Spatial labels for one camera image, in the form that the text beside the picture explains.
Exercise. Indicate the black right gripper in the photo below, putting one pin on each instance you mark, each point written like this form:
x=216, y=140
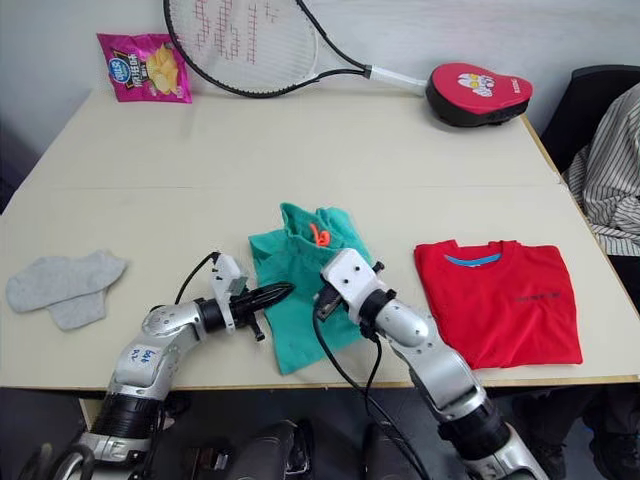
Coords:
x=327, y=302

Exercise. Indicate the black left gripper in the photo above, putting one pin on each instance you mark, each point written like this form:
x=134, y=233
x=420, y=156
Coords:
x=245, y=312

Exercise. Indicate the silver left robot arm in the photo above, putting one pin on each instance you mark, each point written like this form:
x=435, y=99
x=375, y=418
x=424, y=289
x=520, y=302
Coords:
x=150, y=360

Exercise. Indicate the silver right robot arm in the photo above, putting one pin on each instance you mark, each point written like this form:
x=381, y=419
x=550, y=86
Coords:
x=440, y=365

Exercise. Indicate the red t-shirt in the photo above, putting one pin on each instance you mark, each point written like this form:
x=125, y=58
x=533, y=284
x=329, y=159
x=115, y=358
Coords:
x=500, y=310

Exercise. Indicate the person in striped shirt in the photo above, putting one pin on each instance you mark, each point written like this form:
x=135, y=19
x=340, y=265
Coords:
x=610, y=170

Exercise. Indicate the dark rounded shape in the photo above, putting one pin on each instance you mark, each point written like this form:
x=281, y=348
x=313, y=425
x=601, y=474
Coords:
x=275, y=450

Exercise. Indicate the grey ankle sock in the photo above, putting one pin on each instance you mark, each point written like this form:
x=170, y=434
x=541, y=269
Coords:
x=82, y=312
x=60, y=280

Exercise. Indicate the black and white tennis racket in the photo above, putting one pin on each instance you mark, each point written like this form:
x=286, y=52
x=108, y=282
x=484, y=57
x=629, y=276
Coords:
x=240, y=45

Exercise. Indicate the red and black paddle case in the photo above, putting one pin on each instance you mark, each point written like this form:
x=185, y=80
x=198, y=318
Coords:
x=475, y=95

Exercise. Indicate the pink potato chip bag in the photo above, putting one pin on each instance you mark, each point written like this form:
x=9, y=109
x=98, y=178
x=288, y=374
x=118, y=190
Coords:
x=145, y=67

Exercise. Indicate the black chair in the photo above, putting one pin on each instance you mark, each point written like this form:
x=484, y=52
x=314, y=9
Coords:
x=565, y=120

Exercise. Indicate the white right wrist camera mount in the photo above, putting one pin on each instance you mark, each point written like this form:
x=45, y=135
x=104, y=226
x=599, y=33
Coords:
x=350, y=275

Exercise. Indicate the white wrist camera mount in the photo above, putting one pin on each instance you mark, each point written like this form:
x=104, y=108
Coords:
x=350, y=275
x=225, y=272

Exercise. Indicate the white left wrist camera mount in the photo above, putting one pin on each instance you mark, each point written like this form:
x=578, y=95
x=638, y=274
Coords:
x=225, y=272

